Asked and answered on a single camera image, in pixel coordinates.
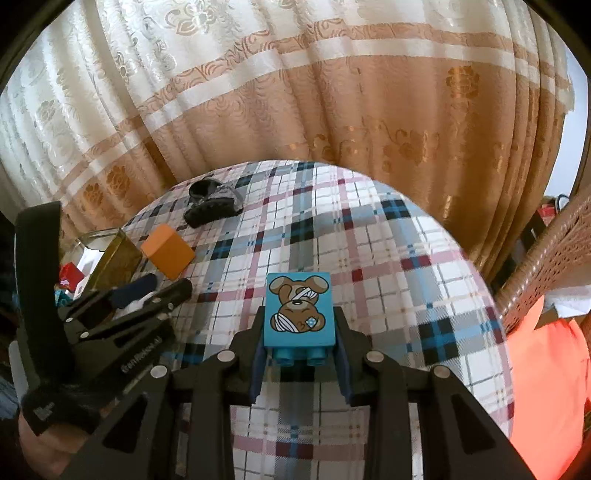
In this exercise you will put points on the black toy tank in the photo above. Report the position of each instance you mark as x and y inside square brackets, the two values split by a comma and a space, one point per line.
[207, 207]

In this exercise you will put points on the orange cloth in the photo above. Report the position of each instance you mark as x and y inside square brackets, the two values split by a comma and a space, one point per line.
[545, 392]

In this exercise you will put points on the person's left hand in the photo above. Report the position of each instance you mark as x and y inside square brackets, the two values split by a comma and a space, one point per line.
[46, 450]

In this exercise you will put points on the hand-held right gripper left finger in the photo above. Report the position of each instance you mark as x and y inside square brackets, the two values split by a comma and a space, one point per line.
[258, 369]

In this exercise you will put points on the brown wicker chair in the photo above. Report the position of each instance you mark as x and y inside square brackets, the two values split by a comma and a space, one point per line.
[545, 267]

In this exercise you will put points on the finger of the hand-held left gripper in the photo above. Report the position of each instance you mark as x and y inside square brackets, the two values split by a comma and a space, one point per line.
[115, 295]
[157, 302]

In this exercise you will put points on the white plastic bottle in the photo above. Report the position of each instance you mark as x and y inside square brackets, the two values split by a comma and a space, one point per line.
[141, 305]

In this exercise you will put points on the orange toy block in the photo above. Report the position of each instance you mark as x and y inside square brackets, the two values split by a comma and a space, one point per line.
[166, 251]

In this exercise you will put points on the blue bear-print block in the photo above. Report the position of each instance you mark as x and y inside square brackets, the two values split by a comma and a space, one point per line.
[295, 309]

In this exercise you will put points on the beige patterned curtain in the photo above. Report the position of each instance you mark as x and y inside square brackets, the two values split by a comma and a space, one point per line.
[323, 92]

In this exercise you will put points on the red ice-cream-print block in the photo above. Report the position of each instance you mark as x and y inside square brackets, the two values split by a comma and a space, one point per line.
[71, 274]

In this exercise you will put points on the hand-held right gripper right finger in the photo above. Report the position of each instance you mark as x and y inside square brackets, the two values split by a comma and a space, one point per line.
[344, 369]

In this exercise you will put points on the large blue boots-print block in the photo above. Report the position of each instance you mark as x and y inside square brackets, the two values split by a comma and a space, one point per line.
[61, 297]

